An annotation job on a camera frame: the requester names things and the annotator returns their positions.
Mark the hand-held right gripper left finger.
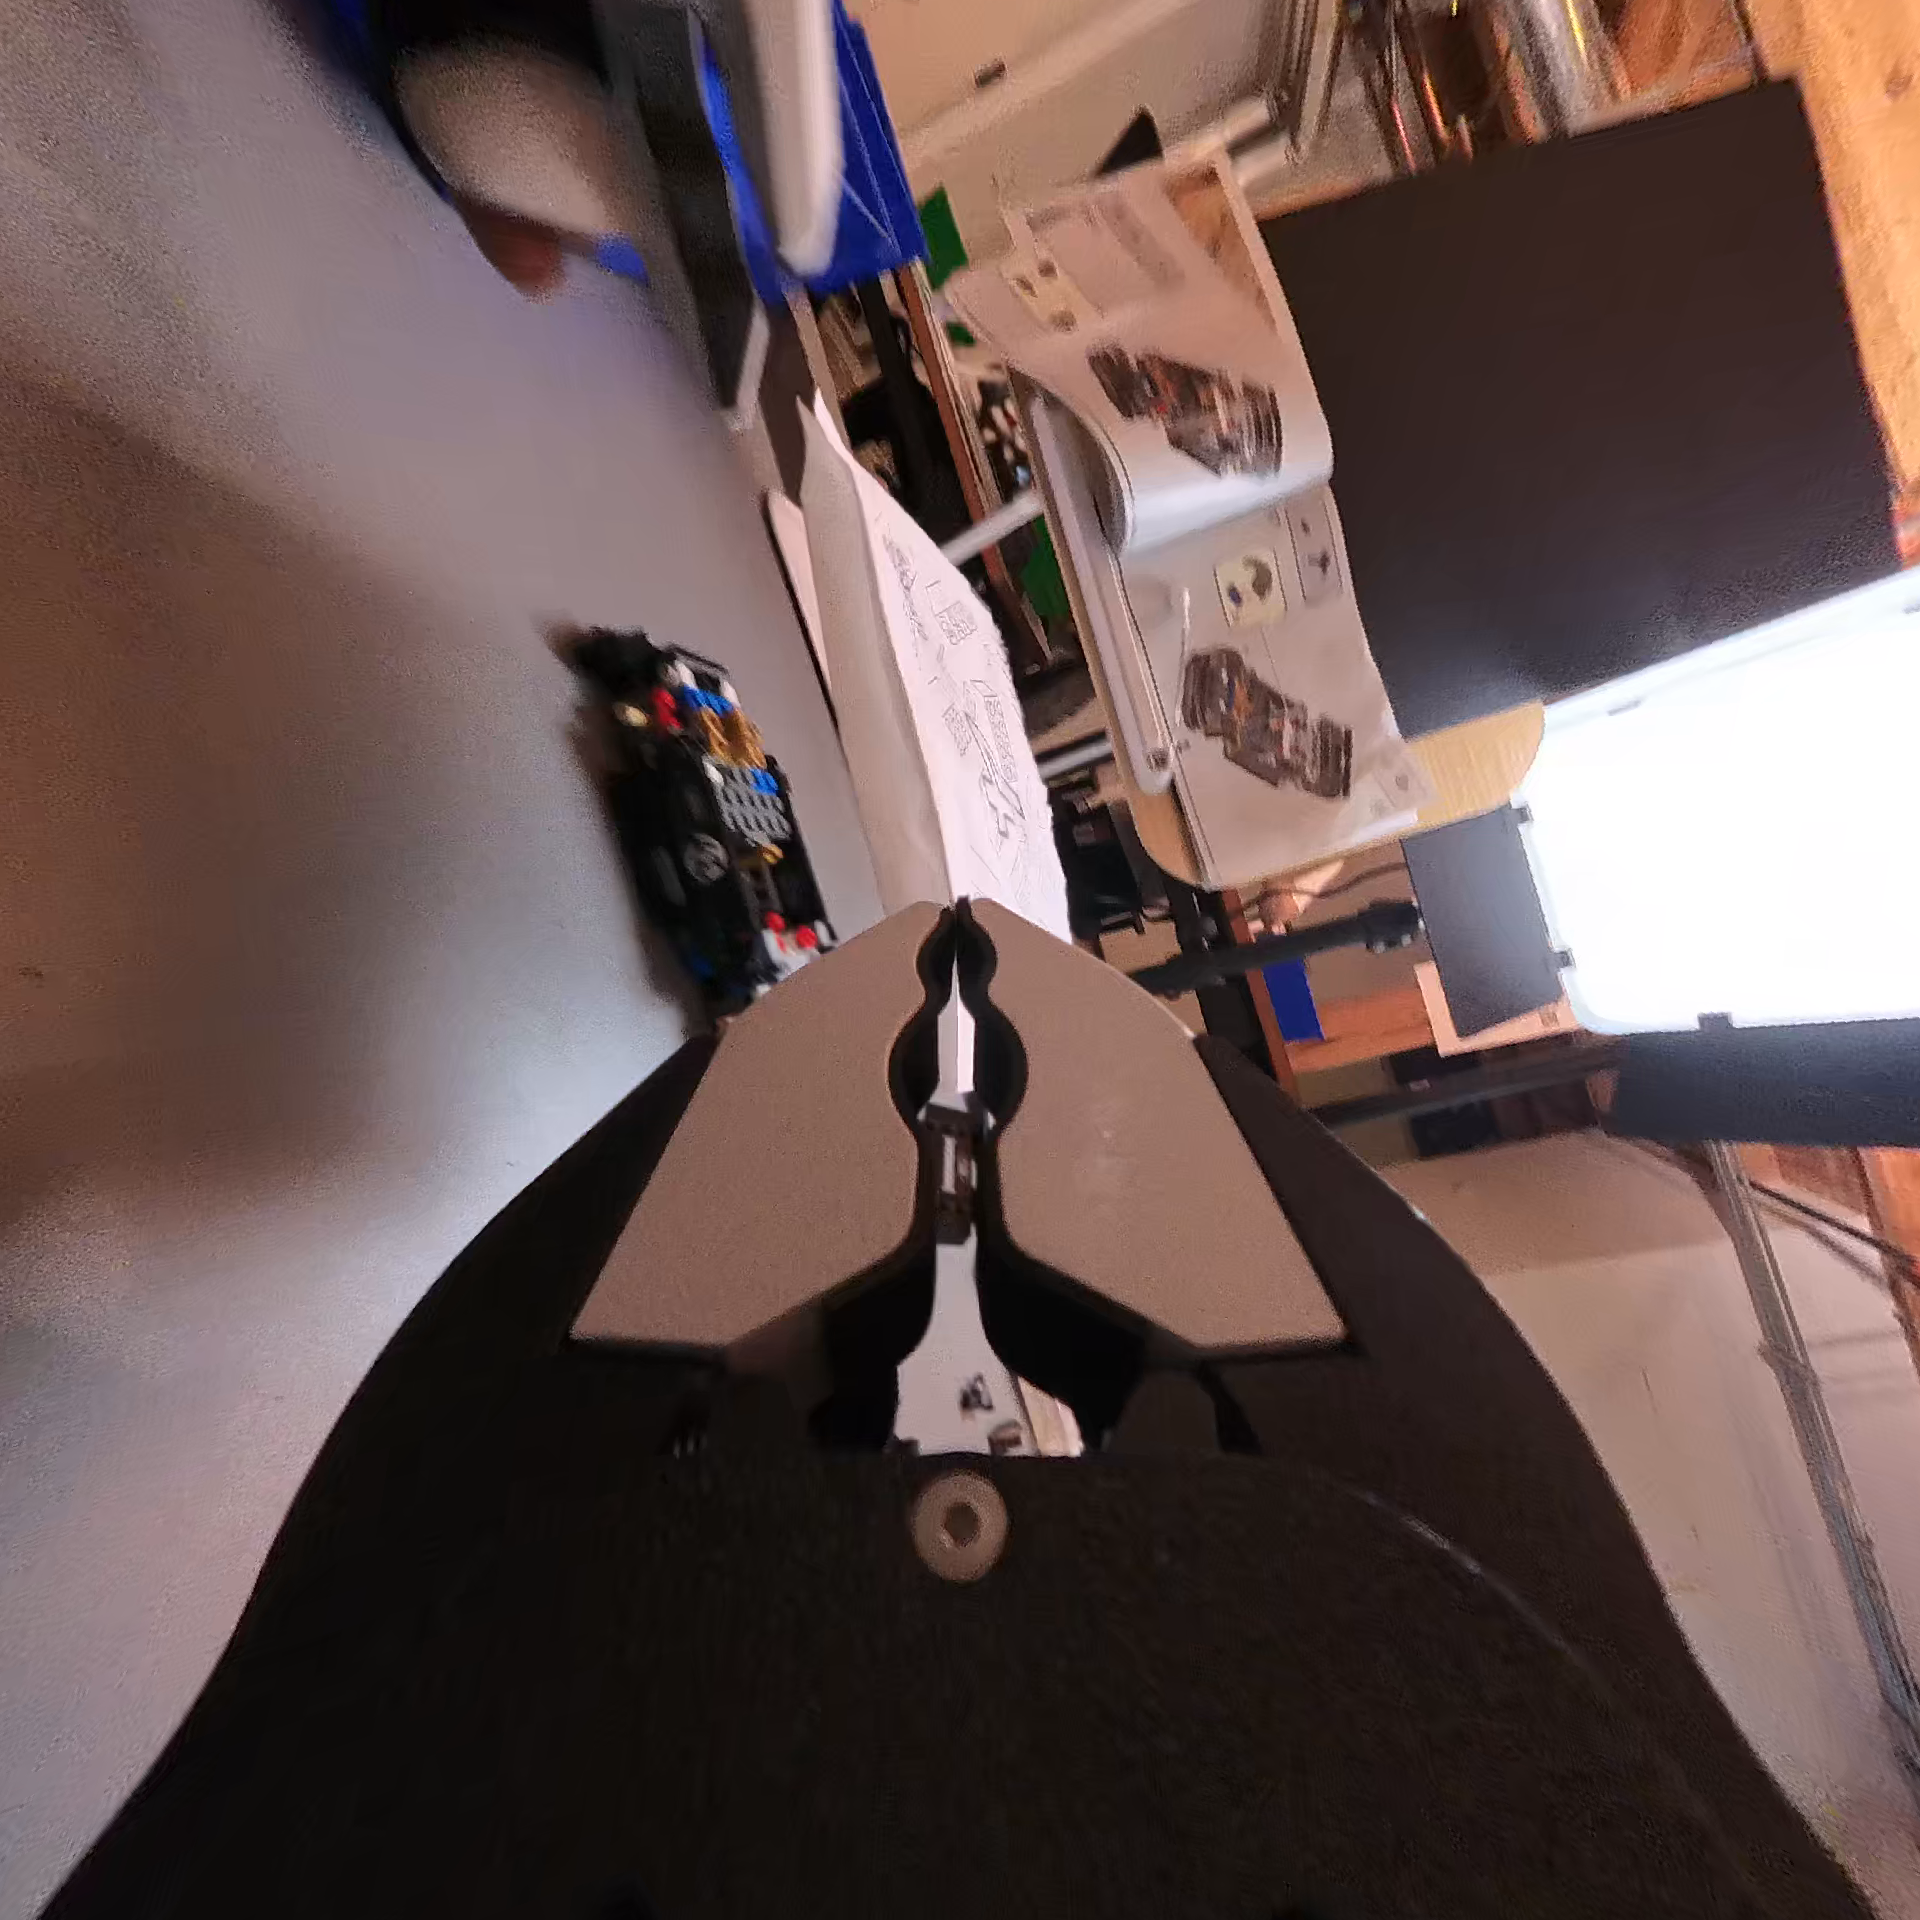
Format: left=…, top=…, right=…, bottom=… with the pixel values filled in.
left=569, top=901, right=962, bottom=1450

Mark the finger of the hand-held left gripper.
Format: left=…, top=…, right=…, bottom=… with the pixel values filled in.
left=395, top=32, right=632, bottom=247

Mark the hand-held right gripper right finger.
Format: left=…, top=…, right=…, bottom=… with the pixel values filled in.
left=958, top=898, right=1347, bottom=1450

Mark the black lego car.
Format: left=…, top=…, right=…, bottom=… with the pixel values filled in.
left=559, top=623, right=835, bottom=1009

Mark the blue plastic bin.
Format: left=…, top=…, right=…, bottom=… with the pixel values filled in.
left=681, top=0, right=931, bottom=312

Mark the numbered white paper bag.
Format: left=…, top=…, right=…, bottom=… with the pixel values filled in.
left=765, top=393, right=1076, bottom=1114

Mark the lego instruction booklet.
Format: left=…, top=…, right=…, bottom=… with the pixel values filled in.
left=941, top=154, right=1425, bottom=891

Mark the person's left hand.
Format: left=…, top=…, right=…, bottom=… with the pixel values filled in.
left=460, top=207, right=575, bottom=297

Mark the white booklet stand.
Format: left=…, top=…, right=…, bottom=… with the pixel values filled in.
left=703, top=0, right=1203, bottom=801

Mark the tan desk divider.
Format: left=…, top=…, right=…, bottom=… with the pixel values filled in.
left=1127, top=702, right=1548, bottom=891

